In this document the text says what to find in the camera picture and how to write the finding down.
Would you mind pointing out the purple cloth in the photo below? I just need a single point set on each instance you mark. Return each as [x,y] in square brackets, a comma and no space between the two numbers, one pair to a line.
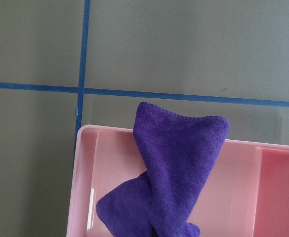
[179,154]

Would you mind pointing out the pink plastic bin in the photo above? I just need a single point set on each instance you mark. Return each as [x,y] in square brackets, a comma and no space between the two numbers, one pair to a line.
[246,194]

